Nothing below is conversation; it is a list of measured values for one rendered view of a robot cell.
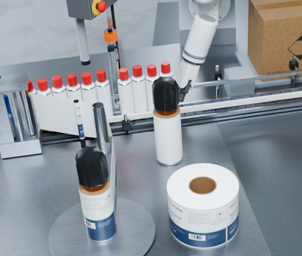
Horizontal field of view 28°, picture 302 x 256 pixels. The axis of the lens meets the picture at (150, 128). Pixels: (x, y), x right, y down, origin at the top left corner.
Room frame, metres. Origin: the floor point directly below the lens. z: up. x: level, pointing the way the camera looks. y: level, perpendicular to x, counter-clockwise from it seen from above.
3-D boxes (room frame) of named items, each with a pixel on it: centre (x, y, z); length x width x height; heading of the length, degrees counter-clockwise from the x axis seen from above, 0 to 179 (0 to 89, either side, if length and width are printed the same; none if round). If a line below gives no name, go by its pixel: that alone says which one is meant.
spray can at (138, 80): (1.92, 0.03, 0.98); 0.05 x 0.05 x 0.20
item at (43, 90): (1.88, 0.36, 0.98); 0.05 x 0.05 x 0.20
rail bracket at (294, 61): (2.04, -0.57, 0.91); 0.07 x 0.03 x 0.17; 5
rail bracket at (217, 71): (2.01, -0.28, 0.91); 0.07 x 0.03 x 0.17; 5
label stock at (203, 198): (1.31, -0.13, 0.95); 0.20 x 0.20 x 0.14
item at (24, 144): (1.78, 0.46, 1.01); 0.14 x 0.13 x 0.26; 95
